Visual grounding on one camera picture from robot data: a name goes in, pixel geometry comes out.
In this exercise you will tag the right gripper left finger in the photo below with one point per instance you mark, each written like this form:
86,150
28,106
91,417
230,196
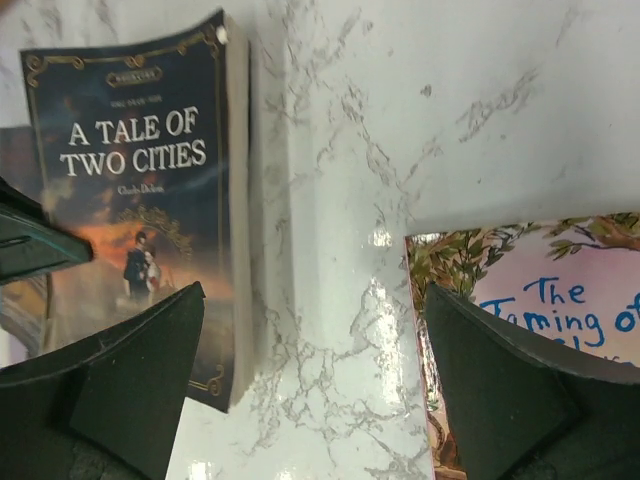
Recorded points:
107,406

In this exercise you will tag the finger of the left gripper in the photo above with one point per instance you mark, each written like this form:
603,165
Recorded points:
30,244

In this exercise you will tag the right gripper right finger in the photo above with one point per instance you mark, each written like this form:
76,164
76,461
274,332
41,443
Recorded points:
522,406

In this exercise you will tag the A Tale of Two Cities book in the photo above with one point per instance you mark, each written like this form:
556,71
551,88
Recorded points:
144,152

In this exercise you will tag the Taming of the Shrew book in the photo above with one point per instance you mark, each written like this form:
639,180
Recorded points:
574,281

